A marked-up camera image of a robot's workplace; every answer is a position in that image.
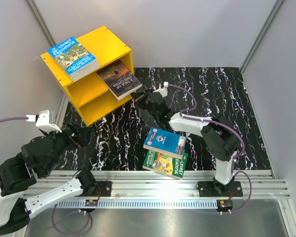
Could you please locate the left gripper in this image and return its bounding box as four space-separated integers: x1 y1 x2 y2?
41 121 94 176

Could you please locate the dark Tale of Two Cities book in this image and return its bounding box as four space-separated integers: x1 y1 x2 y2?
97 60 142 101

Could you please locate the blue paperback book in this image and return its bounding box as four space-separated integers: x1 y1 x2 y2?
143 127 186 159

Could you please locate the blue 26-storey treehouse book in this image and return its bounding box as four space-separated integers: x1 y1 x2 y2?
48 37 100 82

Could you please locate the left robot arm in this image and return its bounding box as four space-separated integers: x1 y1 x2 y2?
0 110 111 236

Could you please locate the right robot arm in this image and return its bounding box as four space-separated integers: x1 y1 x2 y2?
135 89 245 197

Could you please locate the yellow wooden shelf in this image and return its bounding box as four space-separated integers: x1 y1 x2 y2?
41 26 134 126

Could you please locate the green 104-storey treehouse book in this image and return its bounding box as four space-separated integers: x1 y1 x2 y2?
143 150 188 180

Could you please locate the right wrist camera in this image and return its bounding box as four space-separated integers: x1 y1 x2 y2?
153 81 169 98

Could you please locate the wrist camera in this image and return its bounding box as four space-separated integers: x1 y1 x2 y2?
153 81 169 98
26 110 62 134

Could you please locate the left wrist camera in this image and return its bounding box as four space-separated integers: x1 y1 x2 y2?
26 110 62 134

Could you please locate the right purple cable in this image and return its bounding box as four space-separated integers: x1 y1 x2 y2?
167 83 252 213

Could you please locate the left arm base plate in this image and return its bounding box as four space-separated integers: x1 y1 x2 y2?
90 181 112 197

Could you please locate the white slotted cable duct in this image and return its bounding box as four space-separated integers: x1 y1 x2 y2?
57 198 218 209

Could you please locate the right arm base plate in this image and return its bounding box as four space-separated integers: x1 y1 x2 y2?
195 181 243 198

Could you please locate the aluminium mounting rail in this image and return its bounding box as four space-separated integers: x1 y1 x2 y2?
22 169 292 201

